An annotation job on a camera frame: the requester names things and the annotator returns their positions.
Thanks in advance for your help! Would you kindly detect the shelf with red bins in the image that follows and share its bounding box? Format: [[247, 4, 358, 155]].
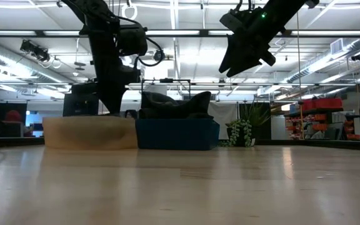
[[284, 97, 360, 141]]

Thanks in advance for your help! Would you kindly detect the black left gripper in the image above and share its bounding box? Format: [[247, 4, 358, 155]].
[[94, 57, 142, 116]]

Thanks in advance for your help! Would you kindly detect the black ceiling device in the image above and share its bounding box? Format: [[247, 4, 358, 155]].
[[19, 39, 51, 63]]

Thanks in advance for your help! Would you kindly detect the translucent orange plastic bin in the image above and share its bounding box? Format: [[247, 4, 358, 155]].
[[42, 115, 139, 150]]

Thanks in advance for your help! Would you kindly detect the white board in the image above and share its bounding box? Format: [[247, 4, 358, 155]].
[[207, 102, 238, 140]]

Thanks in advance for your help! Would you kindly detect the silver ventilation duct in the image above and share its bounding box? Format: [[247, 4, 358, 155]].
[[257, 37, 360, 96], [0, 46, 72, 92]]

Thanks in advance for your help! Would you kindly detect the blue plastic bin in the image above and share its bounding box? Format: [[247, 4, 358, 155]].
[[135, 117, 221, 151]]

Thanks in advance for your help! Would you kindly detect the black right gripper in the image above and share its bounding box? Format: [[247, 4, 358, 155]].
[[218, 8, 276, 78]]

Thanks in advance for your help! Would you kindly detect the yellow pole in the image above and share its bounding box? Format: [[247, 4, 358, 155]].
[[297, 100, 305, 140]]

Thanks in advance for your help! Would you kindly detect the small potted green plant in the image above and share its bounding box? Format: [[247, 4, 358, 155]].
[[219, 100, 273, 148]]

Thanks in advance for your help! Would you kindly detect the black cabinet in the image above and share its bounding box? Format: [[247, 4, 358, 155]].
[[62, 82, 100, 118]]

